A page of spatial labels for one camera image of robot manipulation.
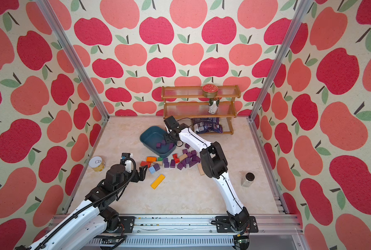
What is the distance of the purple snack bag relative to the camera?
3.50 feet

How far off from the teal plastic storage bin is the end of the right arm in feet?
0.33

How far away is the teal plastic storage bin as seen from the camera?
3.25ft

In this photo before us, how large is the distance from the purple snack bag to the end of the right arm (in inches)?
9.9

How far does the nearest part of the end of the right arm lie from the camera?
2.47 feet
